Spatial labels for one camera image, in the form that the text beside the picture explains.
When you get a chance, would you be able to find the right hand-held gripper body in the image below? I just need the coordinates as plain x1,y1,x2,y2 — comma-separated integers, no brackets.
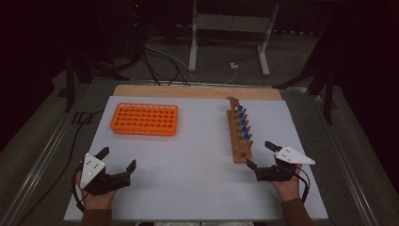
255,145,316,183

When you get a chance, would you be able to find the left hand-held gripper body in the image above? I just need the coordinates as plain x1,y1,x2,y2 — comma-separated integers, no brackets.
79,153,131,196

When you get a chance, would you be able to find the wooden test tube rack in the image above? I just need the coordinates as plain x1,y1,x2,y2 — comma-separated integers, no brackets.
225,96,254,164

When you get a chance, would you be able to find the orange test tube rack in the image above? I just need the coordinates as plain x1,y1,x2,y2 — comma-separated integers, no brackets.
109,102,180,137

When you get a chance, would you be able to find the person's right hand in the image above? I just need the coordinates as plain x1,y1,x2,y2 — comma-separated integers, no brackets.
272,166,303,202

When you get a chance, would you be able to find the person's left hand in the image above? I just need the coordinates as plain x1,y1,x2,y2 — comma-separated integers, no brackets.
75,170,119,211

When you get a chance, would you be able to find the white table mat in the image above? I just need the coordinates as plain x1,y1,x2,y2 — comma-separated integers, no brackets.
63,95,329,222

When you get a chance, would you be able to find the black tripod stand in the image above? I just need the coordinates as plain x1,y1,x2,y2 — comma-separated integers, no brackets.
56,53,130,113
272,34,337,125

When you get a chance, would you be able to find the grey metal stand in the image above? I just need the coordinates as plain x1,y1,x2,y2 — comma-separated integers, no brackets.
187,0,280,77

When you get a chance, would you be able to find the dark equipment tower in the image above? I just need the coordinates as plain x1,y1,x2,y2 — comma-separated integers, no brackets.
125,0,147,60

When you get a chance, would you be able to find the left hand-held gripper cable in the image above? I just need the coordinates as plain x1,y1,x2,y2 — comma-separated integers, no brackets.
72,164,88,213

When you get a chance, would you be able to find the hand-held gripper cable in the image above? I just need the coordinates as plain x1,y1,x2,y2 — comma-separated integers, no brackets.
295,168,311,204
72,164,88,213

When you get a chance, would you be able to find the thin black floor cable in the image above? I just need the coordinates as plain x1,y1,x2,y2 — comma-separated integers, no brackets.
15,109,104,226

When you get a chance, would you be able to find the right hand-held gripper cable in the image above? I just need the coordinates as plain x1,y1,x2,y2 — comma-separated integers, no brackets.
295,168,311,204

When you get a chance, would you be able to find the black floor bracket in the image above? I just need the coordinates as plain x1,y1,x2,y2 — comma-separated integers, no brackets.
71,111,95,125

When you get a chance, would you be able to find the white plug cable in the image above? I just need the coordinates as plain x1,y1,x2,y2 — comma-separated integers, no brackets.
219,68,238,85

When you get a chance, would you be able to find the white floor cable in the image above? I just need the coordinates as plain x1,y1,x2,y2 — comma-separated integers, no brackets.
144,41,201,84

